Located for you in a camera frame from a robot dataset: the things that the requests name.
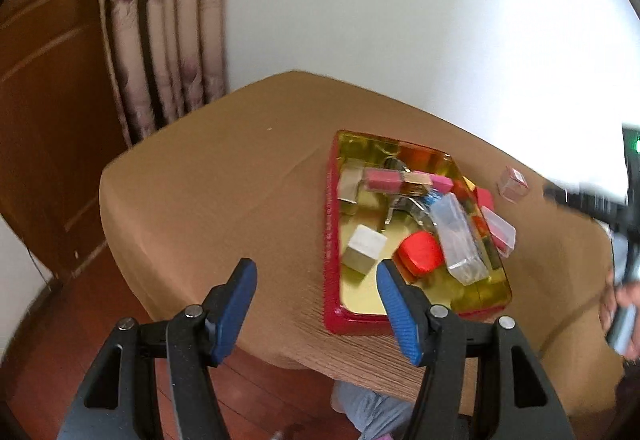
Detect brown wooden door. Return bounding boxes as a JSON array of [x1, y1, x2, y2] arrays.
[[0, 0, 133, 278]]

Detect person's right hand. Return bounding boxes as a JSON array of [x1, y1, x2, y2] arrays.
[[597, 270, 640, 341]]

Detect orange-red square case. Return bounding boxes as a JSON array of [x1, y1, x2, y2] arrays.
[[396, 231, 447, 279]]

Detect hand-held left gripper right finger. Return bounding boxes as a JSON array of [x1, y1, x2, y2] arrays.
[[376, 259, 576, 440]]

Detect clear box with red contents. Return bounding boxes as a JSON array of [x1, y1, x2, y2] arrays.
[[477, 207, 517, 257]]

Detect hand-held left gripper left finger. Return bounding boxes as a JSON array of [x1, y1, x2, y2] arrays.
[[55, 257, 259, 440]]

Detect red tin box gold inside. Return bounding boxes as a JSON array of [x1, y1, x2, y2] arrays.
[[323, 130, 514, 337]]

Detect person's leg in grey trousers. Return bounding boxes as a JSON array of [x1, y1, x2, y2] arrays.
[[331, 379, 418, 440]]

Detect shiny silver rectangular bar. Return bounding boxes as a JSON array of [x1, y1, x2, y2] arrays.
[[337, 159, 368, 217]]

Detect red rectangular block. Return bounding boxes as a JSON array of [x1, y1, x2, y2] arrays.
[[472, 187, 497, 211]]

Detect white cube with zigzag side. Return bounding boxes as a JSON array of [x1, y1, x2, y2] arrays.
[[342, 224, 389, 277]]

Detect tan tablecloth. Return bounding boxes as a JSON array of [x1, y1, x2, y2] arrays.
[[99, 70, 628, 421]]

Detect clear box with blue label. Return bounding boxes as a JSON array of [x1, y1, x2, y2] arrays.
[[429, 194, 490, 287]]

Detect silver metal clip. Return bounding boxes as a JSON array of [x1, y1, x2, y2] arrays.
[[379, 157, 432, 229]]

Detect beige floral curtain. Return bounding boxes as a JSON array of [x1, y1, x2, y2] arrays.
[[96, 0, 232, 147]]

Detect pink rectangular block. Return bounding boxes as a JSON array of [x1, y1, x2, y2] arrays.
[[361, 167, 437, 197]]

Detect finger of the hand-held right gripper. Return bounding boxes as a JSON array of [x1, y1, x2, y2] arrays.
[[544, 184, 628, 233]]

